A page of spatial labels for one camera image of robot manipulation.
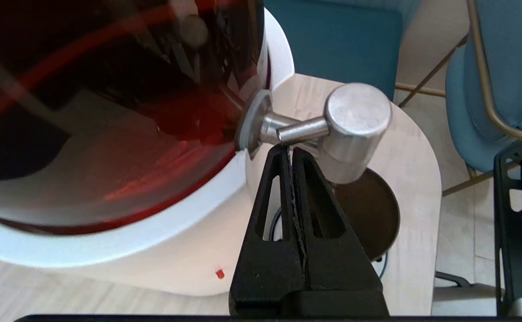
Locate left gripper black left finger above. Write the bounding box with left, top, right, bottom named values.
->
left=229, top=144, right=309, bottom=314

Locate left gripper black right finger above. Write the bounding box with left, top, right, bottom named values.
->
left=291, top=147, right=384, bottom=291

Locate black tapered cup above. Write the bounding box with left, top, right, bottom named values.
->
left=332, top=168, right=400, bottom=262

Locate large silver dispenser tap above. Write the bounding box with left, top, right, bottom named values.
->
left=236, top=83, right=393, bottom=185

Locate large dark tea dispenser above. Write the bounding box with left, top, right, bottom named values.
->
left=0, top=0, right=295, bottom=298

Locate light blue chair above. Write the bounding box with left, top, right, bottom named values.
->
left=395, top=0, right=522, bottom=197

